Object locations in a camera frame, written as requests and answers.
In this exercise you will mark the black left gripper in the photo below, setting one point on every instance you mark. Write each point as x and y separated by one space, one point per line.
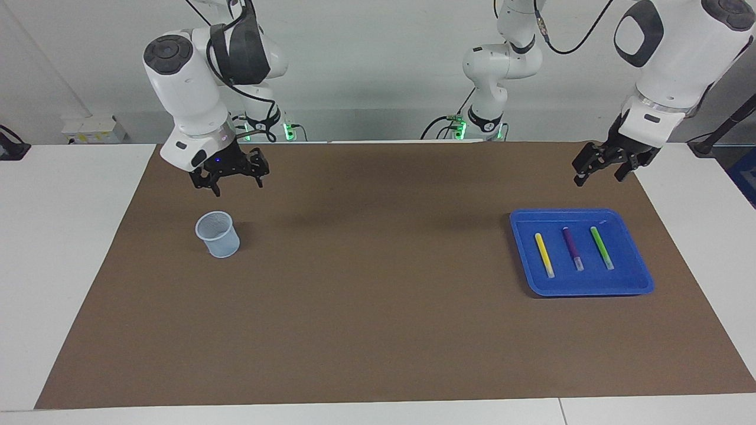
614 150

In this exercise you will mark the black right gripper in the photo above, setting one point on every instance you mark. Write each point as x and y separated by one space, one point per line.
227 164

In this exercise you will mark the green pen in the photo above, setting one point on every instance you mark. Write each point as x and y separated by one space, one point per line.
601 247

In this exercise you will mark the purple pen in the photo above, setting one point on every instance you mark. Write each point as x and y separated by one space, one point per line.
572 247

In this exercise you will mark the yellow pen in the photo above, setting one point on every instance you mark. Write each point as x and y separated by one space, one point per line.
543 254

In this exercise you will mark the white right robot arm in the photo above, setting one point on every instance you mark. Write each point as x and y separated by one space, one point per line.
183 88

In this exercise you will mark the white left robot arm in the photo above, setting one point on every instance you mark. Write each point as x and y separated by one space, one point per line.
679 53

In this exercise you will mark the grey mesh pen cup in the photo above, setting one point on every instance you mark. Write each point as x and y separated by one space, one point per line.
220 239

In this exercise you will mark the blue plastic tray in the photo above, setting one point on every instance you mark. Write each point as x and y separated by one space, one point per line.
567 282

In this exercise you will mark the black stand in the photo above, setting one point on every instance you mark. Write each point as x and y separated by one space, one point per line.
723 127

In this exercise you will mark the blue crate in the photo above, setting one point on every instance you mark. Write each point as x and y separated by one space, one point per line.
745 177

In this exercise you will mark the brown table mat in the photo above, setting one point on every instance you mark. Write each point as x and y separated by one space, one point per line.
378 307

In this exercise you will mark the white wall socket box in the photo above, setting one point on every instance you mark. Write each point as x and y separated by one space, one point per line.
94 130

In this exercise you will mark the black clamp mount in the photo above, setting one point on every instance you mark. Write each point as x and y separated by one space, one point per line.
12 149

